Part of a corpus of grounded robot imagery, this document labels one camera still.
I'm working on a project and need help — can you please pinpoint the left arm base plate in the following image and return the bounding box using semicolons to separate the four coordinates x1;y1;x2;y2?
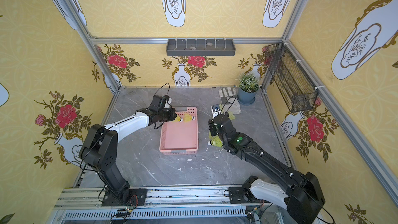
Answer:
101;188;147;207

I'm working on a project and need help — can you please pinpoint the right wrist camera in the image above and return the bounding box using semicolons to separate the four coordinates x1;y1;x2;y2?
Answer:
211;104;222;118

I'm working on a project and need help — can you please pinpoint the grey wall shelf tray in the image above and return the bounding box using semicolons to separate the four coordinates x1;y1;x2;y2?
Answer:
166;38;236;57

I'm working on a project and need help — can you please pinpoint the yellow shuttlecock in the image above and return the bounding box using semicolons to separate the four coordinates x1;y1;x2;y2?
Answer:
173;115;183;122
183;113;196;122
227;112;236;120
208;138;223;147
209;132;218;141

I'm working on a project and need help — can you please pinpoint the small circuit board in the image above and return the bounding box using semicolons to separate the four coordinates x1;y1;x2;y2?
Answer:
115;208;131;219
245;206;261;224

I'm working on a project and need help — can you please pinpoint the black wire mesh basket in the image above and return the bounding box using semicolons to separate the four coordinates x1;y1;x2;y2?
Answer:
265;43;318;113

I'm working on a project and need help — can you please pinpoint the grey white work glove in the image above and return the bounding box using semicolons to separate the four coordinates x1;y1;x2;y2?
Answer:
218;87;241;115

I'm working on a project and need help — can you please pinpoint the green plant in blue pot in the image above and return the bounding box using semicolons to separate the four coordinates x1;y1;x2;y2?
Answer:
238;73;260;105

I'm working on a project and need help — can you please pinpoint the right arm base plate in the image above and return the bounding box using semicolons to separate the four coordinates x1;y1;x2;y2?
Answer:
223;186;269;205

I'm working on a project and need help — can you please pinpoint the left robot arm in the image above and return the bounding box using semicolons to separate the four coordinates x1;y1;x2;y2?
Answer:
79;95;177;203

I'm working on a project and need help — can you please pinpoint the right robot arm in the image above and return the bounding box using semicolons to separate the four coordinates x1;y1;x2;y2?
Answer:
208;114;325;224

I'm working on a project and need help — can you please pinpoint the small circuit board left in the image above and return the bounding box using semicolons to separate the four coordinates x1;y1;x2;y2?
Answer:
115;208;131;219

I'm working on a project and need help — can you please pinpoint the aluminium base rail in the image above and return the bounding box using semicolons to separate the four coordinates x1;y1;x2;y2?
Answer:
49;184;324;224

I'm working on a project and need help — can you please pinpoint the small circuit board right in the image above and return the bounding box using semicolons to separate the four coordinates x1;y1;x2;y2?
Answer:
245;206;261;224

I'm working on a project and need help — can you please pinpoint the pink perforated storage basket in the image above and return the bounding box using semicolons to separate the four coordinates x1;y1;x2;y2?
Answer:
159;107;199;155

